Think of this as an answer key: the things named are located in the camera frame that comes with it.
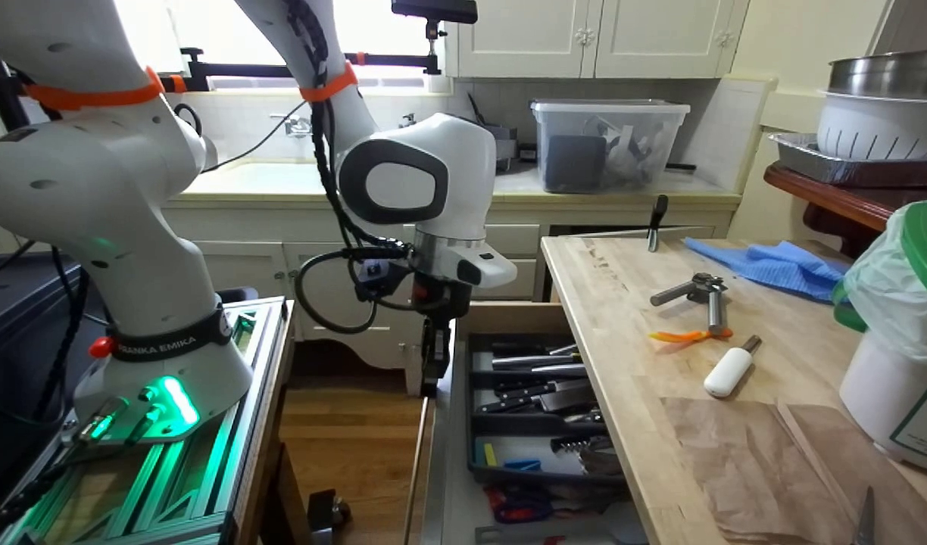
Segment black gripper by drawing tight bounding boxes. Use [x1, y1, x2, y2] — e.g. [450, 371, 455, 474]
[413, 275, 472, 397]

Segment wooden table drawer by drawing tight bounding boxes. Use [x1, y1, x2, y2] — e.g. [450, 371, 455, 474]
[402, 303, 649, 545]

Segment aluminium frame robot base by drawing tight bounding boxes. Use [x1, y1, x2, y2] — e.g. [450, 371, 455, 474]
[0, 296, 293, 545]

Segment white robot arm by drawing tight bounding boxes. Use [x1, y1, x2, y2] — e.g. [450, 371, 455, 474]
[0, 0, 515, 442]

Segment clear plastic storage bin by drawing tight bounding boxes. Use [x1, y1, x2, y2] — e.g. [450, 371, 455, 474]
[531, 101, 689, 195]

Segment white cupboard doors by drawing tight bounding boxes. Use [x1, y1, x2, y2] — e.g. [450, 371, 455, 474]
[450, 0, 749, 78]

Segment blue cloth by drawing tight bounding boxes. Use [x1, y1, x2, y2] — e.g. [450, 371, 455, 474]
[683, 239, 845, 303]

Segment white green shopping bag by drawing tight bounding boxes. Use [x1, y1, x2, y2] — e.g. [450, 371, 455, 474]
[832, 200, 927, 470]

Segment white colander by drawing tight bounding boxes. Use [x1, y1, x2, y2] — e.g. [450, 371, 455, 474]
[814, 48, 927, 160]

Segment metal baking tray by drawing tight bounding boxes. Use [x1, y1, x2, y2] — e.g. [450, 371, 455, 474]
[771, 134, 927, 188]

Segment orange handled tool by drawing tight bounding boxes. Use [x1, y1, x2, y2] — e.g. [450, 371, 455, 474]
[649, 330, 734, 352]

